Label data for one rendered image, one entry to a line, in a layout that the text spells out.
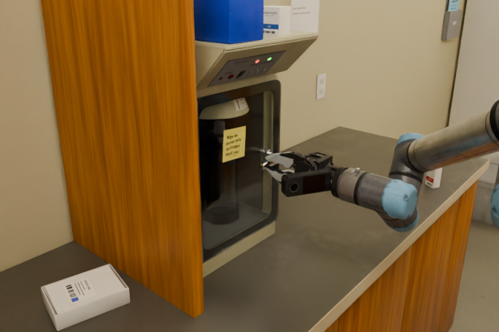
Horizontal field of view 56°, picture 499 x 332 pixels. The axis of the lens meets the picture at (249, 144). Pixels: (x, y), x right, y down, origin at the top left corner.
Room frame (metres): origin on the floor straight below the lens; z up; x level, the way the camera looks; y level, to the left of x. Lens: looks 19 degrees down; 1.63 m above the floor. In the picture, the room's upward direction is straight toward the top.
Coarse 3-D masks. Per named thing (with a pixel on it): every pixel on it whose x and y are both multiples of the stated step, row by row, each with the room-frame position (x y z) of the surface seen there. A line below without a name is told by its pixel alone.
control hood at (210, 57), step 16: (304, 32) 1.12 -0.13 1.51; (208, 48) 0.90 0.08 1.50; (224, 48) 0.88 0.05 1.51; (240, 48) 0.91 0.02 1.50; (256, 48) 0.95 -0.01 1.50; (272, 48) 1.00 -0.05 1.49; (288, 48) 1.06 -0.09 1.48; (304, 48) 1.12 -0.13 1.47; (208, 64) 0.90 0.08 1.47; (224, 64) 0.92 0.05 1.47; (288, 64) 1.14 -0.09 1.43; (208, 80) 0.93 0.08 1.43; (240, 80) 1.04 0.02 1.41
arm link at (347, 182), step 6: (348, 168) 0.96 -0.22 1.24; (342, 174) 0.94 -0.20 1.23; (348, 174) 0.93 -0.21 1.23; (354, 174) 0.93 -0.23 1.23; (360, 174) 0.92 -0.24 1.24; (342, 180) 0.93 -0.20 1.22; (348, 180) 0.92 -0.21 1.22; (354, 180) 0.91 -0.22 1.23; (342, 186) 0.92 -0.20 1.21; (348, 186) 0.91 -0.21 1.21; (354, 186) 0.90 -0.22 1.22; (342, 192) 0.92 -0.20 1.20; (348, 192) 0.91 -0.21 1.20; (342, 198) 0.92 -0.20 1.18; (348, 198) 0.91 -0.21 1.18
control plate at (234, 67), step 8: (256, 56) 0.98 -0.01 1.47; (264, 56) 1.01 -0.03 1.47; (272, 56) 1.03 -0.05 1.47; (280, 56) 1.06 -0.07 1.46; (232, 64) 0.94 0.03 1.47; (240, 64) 0.96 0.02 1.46; (248, 64) 0.99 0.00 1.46; (256, 64) 1.01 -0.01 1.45; (264, 64) 1.04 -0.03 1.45; (272, 64) 1.07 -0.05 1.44; (224, 72) 0.94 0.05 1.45; (232, 72) 0.97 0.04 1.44; (240, 72) 0.99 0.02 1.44; (256, 72) 1.05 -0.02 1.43; (264, 72) 1.08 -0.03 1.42; (216, 80) 0.95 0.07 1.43; (224, 80) 0.98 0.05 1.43; (232, 80) 1.01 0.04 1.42
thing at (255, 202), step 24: (216, 96) 1.00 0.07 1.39; (240, 96) 1.06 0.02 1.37; (264, 96) 1.13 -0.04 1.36; (216, 120) 1.00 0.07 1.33; (240, 120) 1.06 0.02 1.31; (264, 120) 1.13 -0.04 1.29; (216, 144) 1.00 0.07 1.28; (264, 144) 1.13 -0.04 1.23; (216, 168) 1.00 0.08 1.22; (240, 168) 1.06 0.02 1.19; (216, 192) 1.00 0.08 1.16; (240, 192) 1.06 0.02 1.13; (264, 192) 1.13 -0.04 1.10; (216, 216) 1.00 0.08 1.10; (240, 216) 1.06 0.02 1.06; (264, 216) 1.13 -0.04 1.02; (216, 240) 0.99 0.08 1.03; (240, 240) 1.06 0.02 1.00
